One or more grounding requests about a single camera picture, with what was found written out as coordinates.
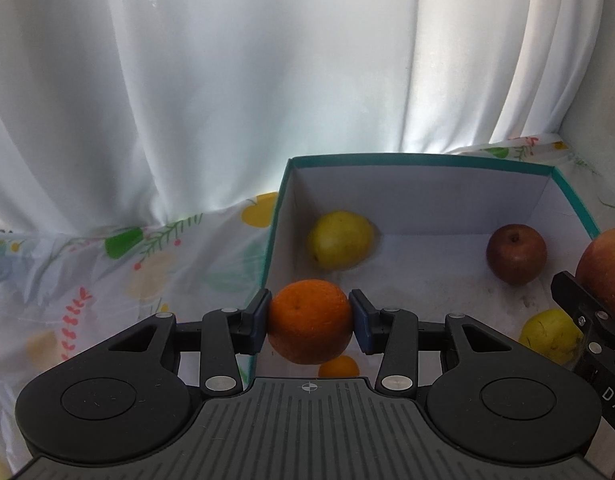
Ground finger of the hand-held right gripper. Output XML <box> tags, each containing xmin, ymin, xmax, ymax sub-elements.
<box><xmin>550</xmin><ymin>271</ymin><xmax>613</xmax><ymax>341</ymax></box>

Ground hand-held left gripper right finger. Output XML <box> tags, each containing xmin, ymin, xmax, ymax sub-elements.
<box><xmin>347</xmin><ymin>288</ymin><xmax>513</xmax><ymax>396</ymax></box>

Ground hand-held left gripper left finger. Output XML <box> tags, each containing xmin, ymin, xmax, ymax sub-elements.
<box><xmin>108</xmin><ymin>287</ymin><xmax>273</xmax><ymax>396</ymax></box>

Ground yellow-green lemon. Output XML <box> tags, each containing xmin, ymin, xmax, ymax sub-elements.
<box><xmin>518</xmin><ymin>309</ymin><xmax>585</xmax><ymax>366</ymax></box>

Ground small orange kumquat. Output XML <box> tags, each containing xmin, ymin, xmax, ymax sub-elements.
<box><xmin>318</xmin><ymin>355</ymin><xmax>361</xmax><ymax>379</ymax></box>

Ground large red apple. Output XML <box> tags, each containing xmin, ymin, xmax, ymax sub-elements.
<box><xmin>575</xmin><ymin>227</ymin><xmax>615</xmax><ymax>318</ymax></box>

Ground orange mandarin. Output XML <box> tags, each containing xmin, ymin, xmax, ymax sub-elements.
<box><xmin>266</xmin><ymin>279</ymin><xmax>354</xmax><ymax>365</ymax></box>

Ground dark red apple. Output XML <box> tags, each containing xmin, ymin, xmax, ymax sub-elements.
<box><xmin>486</xmin><ymin>224</ymin><xmax>547</xmax><ymax>286</ymax></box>

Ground yellow pear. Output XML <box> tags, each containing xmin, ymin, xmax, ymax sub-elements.
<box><xmin>307</xmin><ymin>210</ymin><xmax>377</xmax><ymax>269</ymax></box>

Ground teal cardboard box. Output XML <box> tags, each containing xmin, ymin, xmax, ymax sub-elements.
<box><xmin>240</xmin><ymin>154</ymin><xmax>602</xmax><ymax>386</ymax></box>

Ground fruit-print white tablecloth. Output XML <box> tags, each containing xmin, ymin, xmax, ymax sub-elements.
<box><xmin>0</xmin><ymin>132</ymin><xmax>615</xmax><ymax>480</ymax></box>

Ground white curtain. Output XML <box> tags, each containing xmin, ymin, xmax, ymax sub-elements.
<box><xmin>0</xmin><ymin>0</ymin><xmax>615</xmax><ymax>243</ymax></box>

